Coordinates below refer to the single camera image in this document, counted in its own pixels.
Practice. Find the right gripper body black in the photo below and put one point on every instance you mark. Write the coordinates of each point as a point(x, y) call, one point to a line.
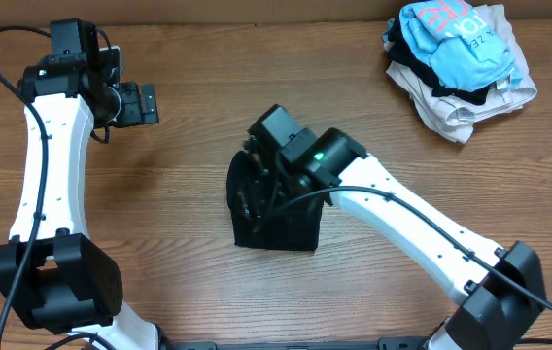
point(271, 190)

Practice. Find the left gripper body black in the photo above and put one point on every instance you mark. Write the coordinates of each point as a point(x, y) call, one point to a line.
point(130, 112)

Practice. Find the black t-shirt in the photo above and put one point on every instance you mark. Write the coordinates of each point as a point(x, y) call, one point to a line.
point(293, 229)

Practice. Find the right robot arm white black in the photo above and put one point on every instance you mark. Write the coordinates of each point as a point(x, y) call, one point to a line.
point(499, 292)

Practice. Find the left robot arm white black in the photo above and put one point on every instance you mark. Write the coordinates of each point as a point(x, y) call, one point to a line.
point(52, 276)

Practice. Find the beige folded garment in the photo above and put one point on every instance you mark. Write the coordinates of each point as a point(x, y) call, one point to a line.
point(450, 116)

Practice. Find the black folded garment in pile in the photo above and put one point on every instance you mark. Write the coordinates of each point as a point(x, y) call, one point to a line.
point(400, 52)

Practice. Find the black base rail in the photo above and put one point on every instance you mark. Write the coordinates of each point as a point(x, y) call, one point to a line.
point(295, 345)

